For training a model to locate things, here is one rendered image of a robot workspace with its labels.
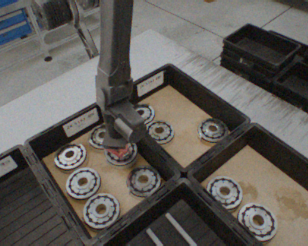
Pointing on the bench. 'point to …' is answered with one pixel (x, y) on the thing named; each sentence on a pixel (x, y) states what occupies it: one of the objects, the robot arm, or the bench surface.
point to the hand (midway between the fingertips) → (121, 148)
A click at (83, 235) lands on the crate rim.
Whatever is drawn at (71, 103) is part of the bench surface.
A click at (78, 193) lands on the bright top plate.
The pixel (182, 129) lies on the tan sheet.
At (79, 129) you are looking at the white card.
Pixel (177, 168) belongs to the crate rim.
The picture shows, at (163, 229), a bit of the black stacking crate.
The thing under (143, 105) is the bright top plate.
